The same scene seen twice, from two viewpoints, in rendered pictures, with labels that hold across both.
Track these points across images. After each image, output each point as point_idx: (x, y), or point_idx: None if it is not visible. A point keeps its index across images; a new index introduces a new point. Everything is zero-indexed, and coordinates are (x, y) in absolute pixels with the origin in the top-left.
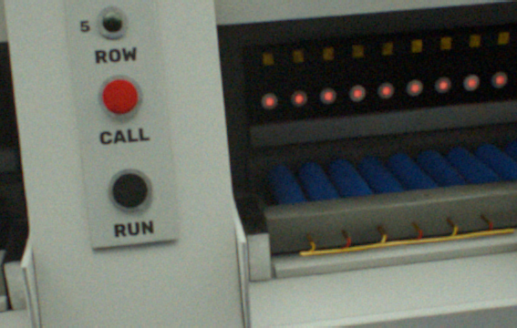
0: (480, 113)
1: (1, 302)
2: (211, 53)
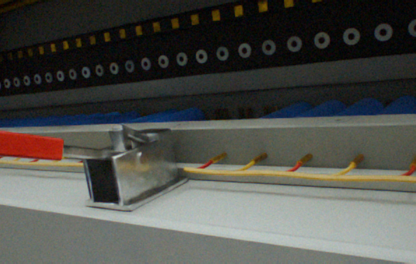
0: None
1: None
2: None
